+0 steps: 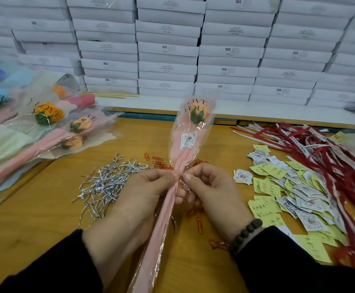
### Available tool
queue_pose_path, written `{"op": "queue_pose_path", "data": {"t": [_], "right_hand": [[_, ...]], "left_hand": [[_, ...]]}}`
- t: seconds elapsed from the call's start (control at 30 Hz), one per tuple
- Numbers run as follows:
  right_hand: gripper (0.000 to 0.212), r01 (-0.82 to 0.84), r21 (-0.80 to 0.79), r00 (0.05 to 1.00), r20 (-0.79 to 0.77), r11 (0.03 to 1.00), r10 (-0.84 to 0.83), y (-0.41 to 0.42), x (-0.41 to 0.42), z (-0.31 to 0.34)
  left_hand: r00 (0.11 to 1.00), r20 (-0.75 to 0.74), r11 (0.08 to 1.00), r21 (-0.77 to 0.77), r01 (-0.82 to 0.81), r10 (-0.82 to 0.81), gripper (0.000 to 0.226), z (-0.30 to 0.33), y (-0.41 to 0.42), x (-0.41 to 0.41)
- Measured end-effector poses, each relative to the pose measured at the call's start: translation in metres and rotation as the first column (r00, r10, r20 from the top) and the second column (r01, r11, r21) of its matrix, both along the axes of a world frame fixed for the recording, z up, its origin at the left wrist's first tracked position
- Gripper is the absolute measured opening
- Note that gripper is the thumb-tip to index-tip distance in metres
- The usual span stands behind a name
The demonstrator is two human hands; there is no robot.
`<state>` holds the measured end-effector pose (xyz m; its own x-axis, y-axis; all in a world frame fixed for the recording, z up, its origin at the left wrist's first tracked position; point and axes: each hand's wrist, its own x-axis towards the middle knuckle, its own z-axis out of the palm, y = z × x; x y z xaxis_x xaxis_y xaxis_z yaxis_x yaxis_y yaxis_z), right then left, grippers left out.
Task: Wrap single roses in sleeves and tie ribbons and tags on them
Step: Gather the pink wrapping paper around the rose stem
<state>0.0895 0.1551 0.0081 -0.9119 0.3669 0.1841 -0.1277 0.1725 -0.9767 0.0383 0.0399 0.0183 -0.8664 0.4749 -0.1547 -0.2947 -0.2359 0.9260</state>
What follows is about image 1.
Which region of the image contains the person's left hand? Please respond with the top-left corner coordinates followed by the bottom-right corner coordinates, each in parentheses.
top-left (83, 169), bottom-right (187, 284)

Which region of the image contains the person's right hand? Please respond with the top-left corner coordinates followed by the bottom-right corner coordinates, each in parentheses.
top-left (182, 163), bottom-right (254, 242)

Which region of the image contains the pile of yellow white tags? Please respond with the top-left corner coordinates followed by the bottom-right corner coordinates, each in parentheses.
top-left (232, 134), bottom-right (355, 264)

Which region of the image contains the pile of silver twist ties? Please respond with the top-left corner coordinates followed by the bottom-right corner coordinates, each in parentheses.
top-left (72, 153), bottom-right (151, 226)

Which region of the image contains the pink orange flower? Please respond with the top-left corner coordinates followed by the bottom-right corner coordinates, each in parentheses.
top-left (127, 94), bottom-right (218, 293)

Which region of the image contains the pile of red ribbons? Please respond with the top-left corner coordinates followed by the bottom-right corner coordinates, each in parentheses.
top-left (231, 122), bottom-right (355, 278)

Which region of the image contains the wooden sticks bundle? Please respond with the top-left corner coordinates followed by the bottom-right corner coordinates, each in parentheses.
top-left (86, 91), bottom-right (138, 99)

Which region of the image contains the long white board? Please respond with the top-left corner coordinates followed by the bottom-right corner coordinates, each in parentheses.
top-left (95, 96), bottom-right (355, 129)

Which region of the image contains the person's right forearm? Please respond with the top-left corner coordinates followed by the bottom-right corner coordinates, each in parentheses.
top-left (234, 225), bottom-right (355, 293)

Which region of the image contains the wall of stacked white boxes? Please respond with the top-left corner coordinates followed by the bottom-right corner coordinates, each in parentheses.
top-left (0, 0), bottom-right (355, 114)

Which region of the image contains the pile of flowers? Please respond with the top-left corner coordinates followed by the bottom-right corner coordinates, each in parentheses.
top-left (0, 52), bottom-right (120, 199)

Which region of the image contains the black bead bracelet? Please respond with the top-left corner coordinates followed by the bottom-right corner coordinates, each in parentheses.
top-left (229, 218), bottom-right (264, 257)

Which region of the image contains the person's left forearm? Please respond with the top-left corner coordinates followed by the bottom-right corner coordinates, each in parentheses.
top-left (0, 229), bottom-right (104, 293)

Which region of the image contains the pile of orange paper clips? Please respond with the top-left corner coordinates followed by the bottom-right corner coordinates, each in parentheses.
top-left (142, 152), bottom-right (230, 251)

